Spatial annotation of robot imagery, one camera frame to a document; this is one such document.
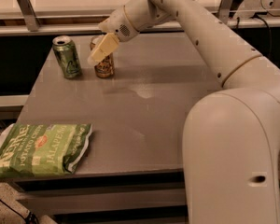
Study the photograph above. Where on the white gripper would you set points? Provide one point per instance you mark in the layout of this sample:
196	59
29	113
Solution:
120	24

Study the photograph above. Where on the orange soda can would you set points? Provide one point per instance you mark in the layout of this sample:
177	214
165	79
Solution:
105	68

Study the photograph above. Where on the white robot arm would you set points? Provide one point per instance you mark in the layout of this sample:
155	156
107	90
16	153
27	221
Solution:
231	138

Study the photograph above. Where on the green soda can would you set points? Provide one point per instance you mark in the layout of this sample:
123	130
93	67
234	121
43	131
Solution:
65	52

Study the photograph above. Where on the green potato chips bag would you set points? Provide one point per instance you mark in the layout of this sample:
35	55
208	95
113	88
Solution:
28	150

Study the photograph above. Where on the left metal rail bracket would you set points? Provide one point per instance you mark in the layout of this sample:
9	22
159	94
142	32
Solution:
29	15

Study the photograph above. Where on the metal rail bracket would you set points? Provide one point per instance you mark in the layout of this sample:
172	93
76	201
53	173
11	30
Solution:
225	3
29	15

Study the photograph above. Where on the right metal rail bracket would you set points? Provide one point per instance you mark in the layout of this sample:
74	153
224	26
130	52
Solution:
225	3

